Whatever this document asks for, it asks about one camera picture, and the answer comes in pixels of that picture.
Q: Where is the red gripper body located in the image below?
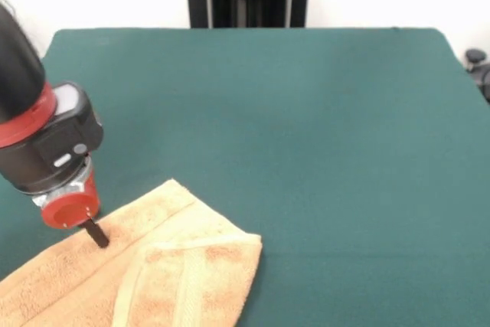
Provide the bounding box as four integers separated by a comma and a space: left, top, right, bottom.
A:
41, 168, 102, 231

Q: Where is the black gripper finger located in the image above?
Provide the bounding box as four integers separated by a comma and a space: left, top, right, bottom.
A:
84, 217, 110, 249

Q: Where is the dark green table cloth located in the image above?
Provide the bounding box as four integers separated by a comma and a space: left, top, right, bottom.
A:
0, 27, 490, 327

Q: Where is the office chair base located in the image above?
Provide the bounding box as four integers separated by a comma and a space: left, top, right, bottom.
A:
465, 48, 490, 104

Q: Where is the tan terry towel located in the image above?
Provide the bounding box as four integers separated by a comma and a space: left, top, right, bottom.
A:
0, 178, 263, 327

